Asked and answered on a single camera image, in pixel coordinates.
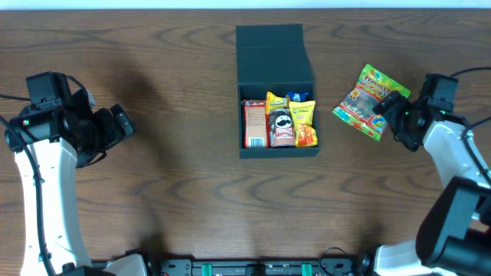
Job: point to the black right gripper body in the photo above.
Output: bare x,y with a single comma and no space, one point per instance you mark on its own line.
399,114

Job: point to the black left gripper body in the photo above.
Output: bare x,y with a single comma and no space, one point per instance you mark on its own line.
116,123

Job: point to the Haribo gummy worms bag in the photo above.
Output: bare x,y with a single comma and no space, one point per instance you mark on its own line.
356,109

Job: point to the yellow candy packet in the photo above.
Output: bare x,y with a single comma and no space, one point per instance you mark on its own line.
302,117
274,102

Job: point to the blue cookie packet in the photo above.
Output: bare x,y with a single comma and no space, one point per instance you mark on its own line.
298,96

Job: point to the small Pringles can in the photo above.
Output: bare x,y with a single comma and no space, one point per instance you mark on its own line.
281,128

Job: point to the black gift box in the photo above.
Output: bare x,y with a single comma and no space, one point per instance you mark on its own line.
271,58

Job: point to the red snack box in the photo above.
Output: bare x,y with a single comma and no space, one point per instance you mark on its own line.
255,124

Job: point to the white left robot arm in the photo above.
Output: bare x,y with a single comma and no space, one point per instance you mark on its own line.
54,244

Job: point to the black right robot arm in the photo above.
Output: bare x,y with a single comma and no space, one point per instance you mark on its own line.
445,243

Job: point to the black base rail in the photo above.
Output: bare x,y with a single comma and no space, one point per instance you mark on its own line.
334,261

